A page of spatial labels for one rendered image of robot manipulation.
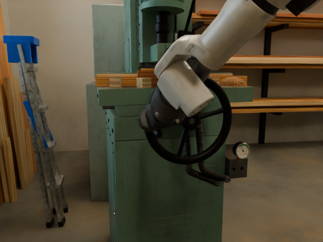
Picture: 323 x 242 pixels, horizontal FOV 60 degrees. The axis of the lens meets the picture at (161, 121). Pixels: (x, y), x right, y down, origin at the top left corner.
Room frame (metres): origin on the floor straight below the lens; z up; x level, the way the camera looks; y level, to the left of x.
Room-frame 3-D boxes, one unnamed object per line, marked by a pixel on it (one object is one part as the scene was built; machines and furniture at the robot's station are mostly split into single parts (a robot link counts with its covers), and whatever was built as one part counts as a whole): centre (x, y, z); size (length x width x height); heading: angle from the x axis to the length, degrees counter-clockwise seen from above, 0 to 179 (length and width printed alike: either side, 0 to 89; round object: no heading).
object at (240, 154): (1.05, -0.31, 0.65); 0.06 x 0.04 x 0.08; 104
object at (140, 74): (1.10, -0.02, 0.93); 0.24 x 0.01 x 0.06; 104
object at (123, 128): (1.31, 0.03, 0.76); 0.57 x 0.45 x 0.09; 14
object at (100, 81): (1.21, -0.06, 0.92); 0.67 x 0.02 x 0.04; 104
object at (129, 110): (1.13, -0.02, 0.82); 0.40 x 0.21 x 0.04; 104
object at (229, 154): (1.12, -0.29, 0.58); 0.12 x 0.08 x 0.08; 14
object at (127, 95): (1.09, -0.06, 0.87); 0.61 x 0.30 x 0.06; 104
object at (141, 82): (1.04, 0.06, 0.92); 0.04 x 0.03 x 0.04; 134
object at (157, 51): (1.21, 0.00, 1.03); 0.14 x 0.07 x 0.09; 14
